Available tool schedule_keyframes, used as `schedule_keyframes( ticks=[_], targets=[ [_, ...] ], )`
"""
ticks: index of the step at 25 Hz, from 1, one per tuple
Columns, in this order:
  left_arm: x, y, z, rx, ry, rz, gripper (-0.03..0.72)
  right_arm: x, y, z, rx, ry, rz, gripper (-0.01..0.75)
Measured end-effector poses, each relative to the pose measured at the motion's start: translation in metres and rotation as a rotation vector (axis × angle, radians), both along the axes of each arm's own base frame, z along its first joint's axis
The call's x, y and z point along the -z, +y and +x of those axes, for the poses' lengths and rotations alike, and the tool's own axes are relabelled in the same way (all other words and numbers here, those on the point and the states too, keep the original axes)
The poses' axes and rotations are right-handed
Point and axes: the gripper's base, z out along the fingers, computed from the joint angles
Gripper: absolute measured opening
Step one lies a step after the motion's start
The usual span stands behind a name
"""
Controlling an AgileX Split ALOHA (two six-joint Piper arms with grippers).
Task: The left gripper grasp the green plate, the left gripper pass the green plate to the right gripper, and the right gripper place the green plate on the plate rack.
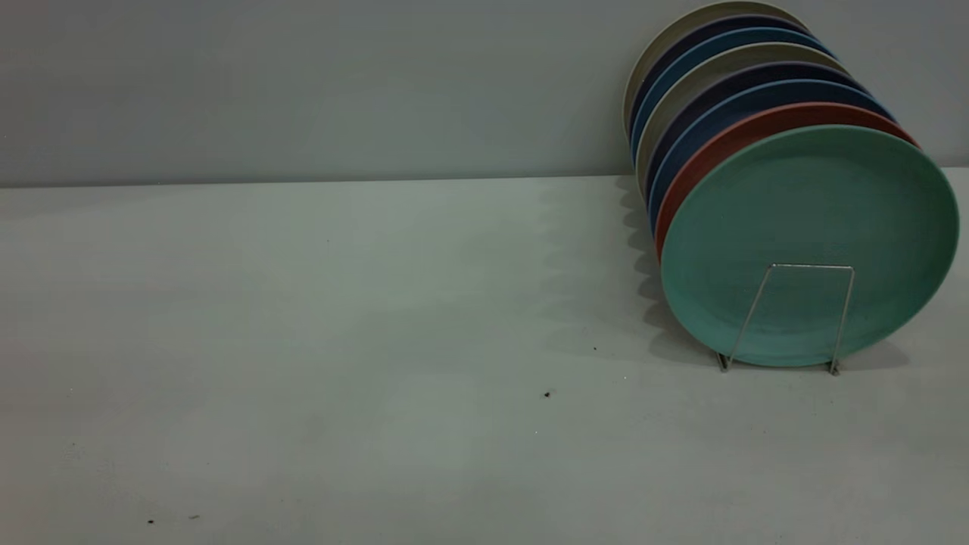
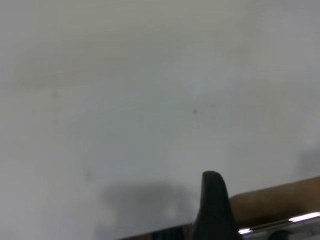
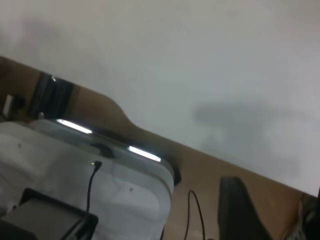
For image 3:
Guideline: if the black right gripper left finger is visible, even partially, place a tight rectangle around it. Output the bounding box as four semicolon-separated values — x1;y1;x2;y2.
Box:
218;175;273;240

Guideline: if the white robot base cart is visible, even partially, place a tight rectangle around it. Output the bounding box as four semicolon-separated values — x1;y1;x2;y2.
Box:
0;118;183;240

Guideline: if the black framed grey box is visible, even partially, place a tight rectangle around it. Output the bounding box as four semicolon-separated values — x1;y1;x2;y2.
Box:
0;187;99;240

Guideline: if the small white socket box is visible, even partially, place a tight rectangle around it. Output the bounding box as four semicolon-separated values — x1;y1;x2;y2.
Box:
1;94;14;117

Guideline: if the black cable with angled plug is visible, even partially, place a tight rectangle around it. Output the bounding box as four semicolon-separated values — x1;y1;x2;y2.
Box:
62;160;103;240

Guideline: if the black metal post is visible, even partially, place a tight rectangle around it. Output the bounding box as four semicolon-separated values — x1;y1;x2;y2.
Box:
26;71;75;120

